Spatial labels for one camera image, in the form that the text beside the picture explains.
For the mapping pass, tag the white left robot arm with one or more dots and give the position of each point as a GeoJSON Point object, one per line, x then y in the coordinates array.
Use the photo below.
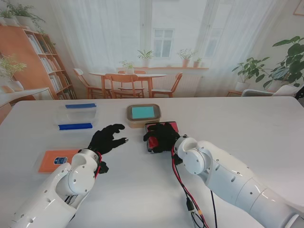
{"type": "Point", "coordinates": [59, 190]}

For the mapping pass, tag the clear container with blue clips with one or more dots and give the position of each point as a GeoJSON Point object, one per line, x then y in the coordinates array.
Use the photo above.
{"type": "Point", "coordinates": [76, 126]}

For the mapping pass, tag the printed room backdrop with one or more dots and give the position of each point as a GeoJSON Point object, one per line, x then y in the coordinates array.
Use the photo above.
{"type": "Point", "coordinates": [166, 23]}

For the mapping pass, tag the brown kraft paper container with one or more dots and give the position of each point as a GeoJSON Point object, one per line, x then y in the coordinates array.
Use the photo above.
{"type": "Point", "coordinates": [140, 124]}

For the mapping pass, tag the clear lid with orange label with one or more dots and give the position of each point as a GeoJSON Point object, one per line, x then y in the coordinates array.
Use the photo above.
{"type": "Point", "coordinates": [50, 160]}

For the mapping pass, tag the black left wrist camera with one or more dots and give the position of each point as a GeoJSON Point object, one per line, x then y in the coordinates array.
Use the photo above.
{"type": "Point", "coordinates": [103, 167]}

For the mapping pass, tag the black plastic tray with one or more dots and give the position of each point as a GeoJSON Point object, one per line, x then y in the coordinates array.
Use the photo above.
{"type": "Point", "coordinates": [146, 143]}

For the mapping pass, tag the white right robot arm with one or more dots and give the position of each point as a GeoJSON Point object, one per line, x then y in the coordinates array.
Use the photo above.
{"type": "Point", "coordinates": [225, 171]}

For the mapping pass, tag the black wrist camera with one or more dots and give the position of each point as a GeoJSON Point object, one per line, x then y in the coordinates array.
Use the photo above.
{"type": "Point", "coordinates": [177, 159]}
{"type": "Point", "coordinates": [103, 167]}

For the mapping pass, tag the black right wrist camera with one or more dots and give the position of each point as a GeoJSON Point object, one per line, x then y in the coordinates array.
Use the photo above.
{"type": "Point", "coordinates": [177, 159]}

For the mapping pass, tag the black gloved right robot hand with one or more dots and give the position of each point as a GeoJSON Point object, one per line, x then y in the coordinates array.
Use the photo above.
{"type": "Point", "coordinates": [164, 137]}

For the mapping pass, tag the black stand clamp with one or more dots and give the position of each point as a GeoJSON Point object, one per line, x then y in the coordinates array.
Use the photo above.
{"type": "Point", "coordinates": [300, 93]}

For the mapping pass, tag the clear lid with teal label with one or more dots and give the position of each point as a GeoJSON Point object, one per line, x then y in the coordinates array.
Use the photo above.
{"type": "Point", "coordinates": [142, 112]}

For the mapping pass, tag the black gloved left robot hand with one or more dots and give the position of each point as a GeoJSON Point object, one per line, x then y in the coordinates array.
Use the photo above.
{"type": "Point", "coordinates": [104, 140]}

